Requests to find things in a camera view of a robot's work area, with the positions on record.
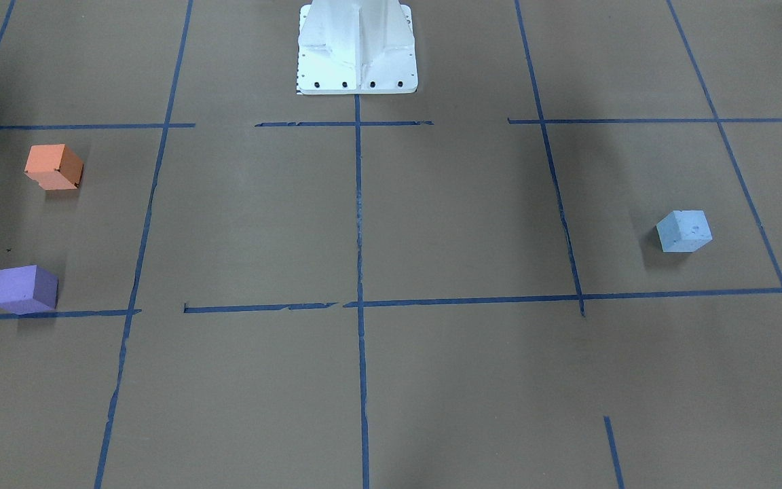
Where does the light blue foam block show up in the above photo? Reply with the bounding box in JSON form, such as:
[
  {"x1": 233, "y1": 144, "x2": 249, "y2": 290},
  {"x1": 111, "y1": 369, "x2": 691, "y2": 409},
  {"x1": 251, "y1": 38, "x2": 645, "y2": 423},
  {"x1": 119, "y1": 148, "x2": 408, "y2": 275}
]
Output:
[{"x1": 656, "y1": 210, "x2": 713, "y2": 253}]

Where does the orange foam block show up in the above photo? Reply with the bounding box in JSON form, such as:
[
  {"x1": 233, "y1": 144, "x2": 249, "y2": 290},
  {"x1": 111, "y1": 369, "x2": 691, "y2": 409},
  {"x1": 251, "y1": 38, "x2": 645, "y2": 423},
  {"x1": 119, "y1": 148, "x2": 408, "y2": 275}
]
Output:
[{"x1": 24, "y1": 143, "x2": 83, "y2": 191}]

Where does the purple foam block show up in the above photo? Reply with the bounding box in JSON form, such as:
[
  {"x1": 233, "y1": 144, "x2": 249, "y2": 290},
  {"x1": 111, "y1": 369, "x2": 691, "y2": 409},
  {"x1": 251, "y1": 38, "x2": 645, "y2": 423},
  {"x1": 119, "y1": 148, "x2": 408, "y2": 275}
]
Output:
[{"x1": 0, "y1": 264, "x2": 58, "y2": 315}]

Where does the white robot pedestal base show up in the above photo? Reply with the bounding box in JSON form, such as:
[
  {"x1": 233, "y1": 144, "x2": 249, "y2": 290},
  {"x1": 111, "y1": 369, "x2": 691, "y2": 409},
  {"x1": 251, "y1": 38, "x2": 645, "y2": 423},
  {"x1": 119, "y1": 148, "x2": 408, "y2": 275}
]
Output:
[{"x1": 296, "y1": 1, "x2": 419, "y2": 95}]

